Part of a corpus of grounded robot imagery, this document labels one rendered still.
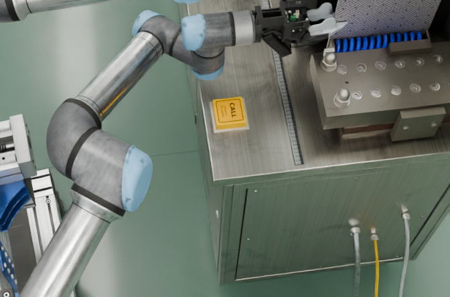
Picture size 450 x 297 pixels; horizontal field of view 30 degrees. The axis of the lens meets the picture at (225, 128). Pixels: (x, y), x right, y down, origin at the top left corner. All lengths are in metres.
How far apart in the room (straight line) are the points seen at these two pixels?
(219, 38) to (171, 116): 1.21
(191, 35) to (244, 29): 0.11
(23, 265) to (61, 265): 0.96
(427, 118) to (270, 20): 0.41
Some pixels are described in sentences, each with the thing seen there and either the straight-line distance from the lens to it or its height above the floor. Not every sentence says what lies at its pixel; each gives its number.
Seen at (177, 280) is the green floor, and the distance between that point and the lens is 2.75.
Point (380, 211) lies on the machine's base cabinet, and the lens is 2.27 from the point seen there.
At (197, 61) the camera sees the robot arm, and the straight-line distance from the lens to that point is 1.88.
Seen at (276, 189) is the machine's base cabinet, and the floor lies 0.80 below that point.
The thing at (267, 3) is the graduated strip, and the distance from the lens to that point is 2.14.
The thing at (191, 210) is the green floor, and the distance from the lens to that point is 2.83.
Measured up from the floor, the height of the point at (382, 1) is 1.16.
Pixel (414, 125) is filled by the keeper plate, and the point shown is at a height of 0.98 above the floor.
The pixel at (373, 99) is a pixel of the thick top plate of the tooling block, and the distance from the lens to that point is 1.87.
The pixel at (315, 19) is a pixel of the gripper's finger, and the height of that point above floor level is 1.10.
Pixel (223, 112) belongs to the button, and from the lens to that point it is 1.94.
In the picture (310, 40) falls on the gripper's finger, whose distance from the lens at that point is 1.85.
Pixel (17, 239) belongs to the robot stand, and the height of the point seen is 0.21.
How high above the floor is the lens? 2.62
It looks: 62 degrees down
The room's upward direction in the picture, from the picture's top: 4 degrees clockwise
